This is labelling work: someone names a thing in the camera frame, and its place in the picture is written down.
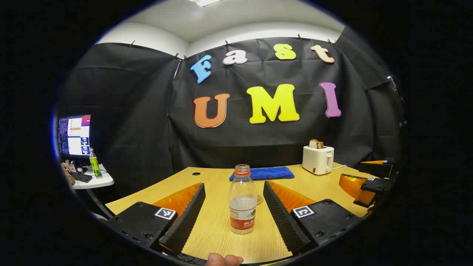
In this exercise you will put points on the white toaster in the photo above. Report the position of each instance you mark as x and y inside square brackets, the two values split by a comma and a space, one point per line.
[317, 159]

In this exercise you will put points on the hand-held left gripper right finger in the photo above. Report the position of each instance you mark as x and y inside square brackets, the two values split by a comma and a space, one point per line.
[284, 221]

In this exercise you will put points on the clear plastic water bottle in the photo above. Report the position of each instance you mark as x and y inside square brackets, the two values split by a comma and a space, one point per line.
[242, 218]

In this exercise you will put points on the round beige coaster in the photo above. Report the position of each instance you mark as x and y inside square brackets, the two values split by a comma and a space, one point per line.
[259, 200]

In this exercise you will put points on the green drink bottle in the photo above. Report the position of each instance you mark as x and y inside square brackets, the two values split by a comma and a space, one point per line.
[95, 166]

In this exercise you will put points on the computer monitor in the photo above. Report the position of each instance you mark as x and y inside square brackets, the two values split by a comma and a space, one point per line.
[74, 136]

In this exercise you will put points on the ceiling light panel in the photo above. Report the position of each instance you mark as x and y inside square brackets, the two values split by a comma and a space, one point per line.
[205, 2]

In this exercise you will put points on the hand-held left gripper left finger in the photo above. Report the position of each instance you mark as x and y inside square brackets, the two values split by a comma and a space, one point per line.
[186, 221]

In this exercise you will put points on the small white table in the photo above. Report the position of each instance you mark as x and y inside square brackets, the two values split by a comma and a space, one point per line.
[103, 181]

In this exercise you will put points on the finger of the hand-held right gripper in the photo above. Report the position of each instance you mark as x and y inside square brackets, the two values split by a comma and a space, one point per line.
[373, 184]
[377, 170]

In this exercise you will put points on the bread slice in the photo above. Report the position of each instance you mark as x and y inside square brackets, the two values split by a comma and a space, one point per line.
[314, 143]

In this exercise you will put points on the blue towel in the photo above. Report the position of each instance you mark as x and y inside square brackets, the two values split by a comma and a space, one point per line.
[269, 173]

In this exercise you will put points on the black keyboard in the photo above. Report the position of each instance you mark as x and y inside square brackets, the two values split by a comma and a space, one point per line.
[80, 177]

